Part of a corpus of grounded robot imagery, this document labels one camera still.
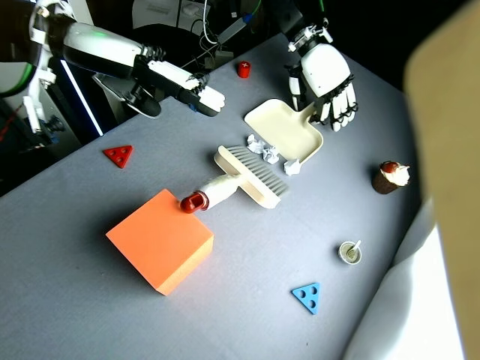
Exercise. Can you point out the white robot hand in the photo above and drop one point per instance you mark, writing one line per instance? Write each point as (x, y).
(168, 75)
(324, 71)

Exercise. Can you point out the beige plastic dustpan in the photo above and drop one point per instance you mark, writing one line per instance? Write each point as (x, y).
(285, 131)

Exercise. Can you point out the white paper ball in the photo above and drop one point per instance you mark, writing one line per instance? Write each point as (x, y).
(255, 143)
(292, 167)
(270, 154)

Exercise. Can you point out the black round stand base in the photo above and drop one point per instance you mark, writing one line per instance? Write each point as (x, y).
(146, 107)

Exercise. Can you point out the small blue block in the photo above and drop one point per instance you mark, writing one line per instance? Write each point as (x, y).
(192, 108)

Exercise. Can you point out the small grey box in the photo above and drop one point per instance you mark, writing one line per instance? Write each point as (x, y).
(224, 54)

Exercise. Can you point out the red cylinder with white cross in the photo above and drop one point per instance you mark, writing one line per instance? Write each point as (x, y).
(243, 72)

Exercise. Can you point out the grey flat connector bar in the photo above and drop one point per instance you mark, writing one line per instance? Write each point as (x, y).
(232, 30)

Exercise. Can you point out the white and blue light strip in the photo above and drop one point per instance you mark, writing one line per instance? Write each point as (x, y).
(82, 101)

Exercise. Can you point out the red triangle block with holes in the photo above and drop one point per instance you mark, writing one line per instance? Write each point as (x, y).
(118, 155)

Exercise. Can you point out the toy cupcake with strawberry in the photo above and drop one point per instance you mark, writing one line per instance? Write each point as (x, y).
(386, 183)

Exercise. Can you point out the tan blurred board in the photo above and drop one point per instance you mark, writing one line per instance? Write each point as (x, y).
(446, 131)

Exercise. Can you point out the orange foam block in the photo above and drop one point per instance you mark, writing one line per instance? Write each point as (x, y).
(157, 232)

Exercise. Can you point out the small white spoon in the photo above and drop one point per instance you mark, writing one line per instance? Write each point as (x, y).
(357, 245)

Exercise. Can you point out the small white bowl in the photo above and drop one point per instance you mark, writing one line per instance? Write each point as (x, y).
(347, 258)

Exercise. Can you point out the grey table cloth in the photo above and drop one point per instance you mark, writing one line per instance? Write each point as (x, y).
(262, 262)

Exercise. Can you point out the blue triangle block with holes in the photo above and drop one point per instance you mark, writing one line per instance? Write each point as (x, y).
(309, 296)

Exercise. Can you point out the white backdrop cloth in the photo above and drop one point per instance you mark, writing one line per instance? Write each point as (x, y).
(412, 300)

